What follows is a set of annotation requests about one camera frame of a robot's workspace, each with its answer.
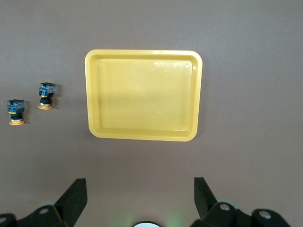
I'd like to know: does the yellow mushroom push button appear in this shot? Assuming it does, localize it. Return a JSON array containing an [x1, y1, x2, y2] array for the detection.
[[6, 99, 26, 126], [37, 82, 58, 110]]

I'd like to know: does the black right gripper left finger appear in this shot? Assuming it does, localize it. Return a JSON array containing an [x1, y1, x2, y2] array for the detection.
[[0, 178, 89, 227]]

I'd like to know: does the yellow plastic tray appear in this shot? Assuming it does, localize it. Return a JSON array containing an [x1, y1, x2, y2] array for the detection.
[[84, 49, 204, 142]]

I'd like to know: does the brown table mat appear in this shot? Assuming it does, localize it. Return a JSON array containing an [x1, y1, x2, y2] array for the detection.
[[0, 0, 303, 227]]

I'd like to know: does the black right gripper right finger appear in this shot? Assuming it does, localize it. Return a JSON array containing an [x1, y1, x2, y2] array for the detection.
[[190, 176, 293, 227]]

